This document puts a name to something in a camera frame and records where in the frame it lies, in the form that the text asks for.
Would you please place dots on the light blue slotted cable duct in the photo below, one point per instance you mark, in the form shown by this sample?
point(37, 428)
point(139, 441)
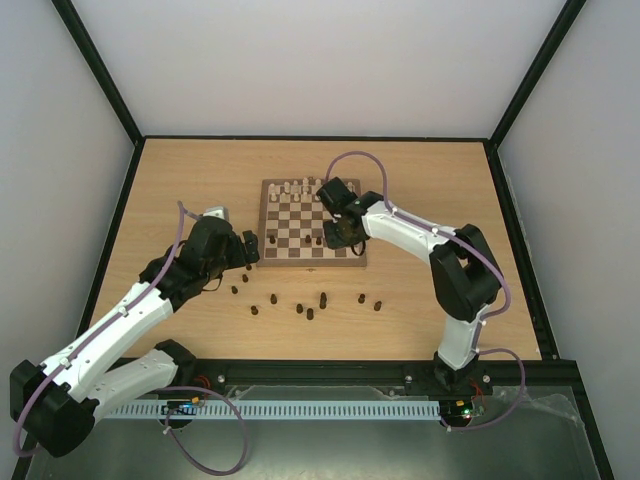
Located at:
point(289, 410)

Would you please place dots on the electronics board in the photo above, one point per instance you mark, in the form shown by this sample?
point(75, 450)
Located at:
point(182, 406)
point(467, 408)

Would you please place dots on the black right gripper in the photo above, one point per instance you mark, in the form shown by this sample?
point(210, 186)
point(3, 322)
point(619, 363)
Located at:
point(338, 236)

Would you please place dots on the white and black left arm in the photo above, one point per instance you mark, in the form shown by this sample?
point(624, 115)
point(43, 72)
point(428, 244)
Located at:
point(60, 400)

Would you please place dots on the left electronics board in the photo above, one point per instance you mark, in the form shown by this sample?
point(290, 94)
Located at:
point(182, 406)

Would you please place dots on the right electronics board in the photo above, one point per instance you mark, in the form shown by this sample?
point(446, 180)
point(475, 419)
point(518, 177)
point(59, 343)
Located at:
point(467, 408)

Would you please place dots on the black aluminium frame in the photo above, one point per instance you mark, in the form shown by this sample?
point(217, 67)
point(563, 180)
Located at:
point(550, 370)

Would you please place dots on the wooden folding chess board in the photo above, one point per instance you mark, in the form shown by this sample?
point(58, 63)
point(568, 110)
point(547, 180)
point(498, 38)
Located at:
point(290, 220)

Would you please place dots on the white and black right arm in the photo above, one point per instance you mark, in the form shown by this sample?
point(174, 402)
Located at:
point(465, 275)

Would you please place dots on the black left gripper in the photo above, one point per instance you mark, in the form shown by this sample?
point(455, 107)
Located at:
point(240, 257)

